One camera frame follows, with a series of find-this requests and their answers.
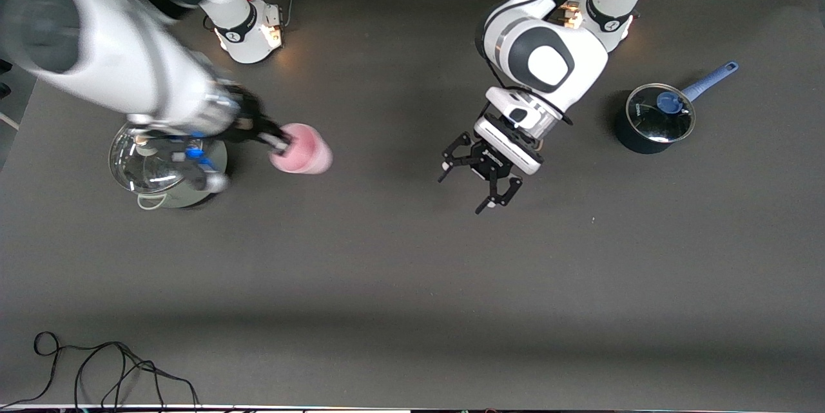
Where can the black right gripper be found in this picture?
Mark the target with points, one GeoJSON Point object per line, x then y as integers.
{"type": "Point", "coordinates": [249, 118]}

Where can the glass lid with blue knob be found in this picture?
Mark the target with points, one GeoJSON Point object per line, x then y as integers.
{"type": "Point", "coordinates": [648, 120]}

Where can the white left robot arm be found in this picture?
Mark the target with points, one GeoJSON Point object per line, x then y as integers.
{"type": "Point", "coordinates": [548, 62]}

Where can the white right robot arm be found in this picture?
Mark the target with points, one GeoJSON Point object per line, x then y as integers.
{"type": "Point", "coordinates": [116, 58]}

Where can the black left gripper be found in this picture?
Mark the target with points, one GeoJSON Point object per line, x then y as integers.
{"type": "Point", "coordinates": [485, 167]}

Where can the dark blue saucepan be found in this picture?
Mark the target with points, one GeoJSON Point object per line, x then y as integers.
{"type": "Point", "coordinates": [635, 142]}

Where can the glass lid with tan knob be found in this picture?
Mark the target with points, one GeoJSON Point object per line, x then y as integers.
{"type": "Point", "coordinates": [132, 171]}

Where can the pink plastic cup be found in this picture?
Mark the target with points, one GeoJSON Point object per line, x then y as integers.
{"type": "Point", "coordinates": [309, 152]}

